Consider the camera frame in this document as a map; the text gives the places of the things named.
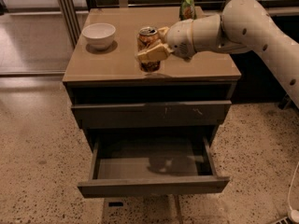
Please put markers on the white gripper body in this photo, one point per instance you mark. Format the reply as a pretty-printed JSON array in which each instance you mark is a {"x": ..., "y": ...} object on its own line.
[{"x": 180, "y": 38}]

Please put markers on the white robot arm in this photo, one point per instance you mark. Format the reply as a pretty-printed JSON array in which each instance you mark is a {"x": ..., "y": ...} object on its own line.
[{"x": 242, "y": 26}]

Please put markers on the metal door frame post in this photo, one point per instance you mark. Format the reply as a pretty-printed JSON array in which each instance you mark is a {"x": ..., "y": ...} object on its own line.
[{"x": 70, "y": 19}]

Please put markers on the small dark floor bracket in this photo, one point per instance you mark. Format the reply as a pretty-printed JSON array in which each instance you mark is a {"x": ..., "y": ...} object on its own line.
[{"x": 285, "y": 102}]

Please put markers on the grey drawer cabinet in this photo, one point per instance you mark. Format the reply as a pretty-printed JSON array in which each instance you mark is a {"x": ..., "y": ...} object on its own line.
[{"x": 113, "y": 76}]

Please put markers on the closed top drawer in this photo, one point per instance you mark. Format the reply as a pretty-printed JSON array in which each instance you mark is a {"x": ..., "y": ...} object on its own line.
[{"x": 151, "y": 114}]

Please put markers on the orange soda can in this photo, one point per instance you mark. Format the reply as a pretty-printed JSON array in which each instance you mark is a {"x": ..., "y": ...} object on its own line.
[{"x": 146, "y": 37}]

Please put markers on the open middle drawer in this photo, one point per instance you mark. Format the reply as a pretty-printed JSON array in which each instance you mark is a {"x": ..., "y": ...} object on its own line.
[{"x": 152, "y": 167}]

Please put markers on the white ceramic bowl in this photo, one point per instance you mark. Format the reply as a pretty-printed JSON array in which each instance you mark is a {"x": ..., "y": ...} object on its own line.
[{"x": 99, "y": 35}]

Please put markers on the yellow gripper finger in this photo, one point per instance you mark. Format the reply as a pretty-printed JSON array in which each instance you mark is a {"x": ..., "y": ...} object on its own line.
[
  {"x": 157, "y": 53},
  {"x": 162, "y": 33}
]

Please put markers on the green chip bag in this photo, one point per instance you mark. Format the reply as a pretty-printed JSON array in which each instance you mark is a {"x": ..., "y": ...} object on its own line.
[{"x": 187, "y": 10}]

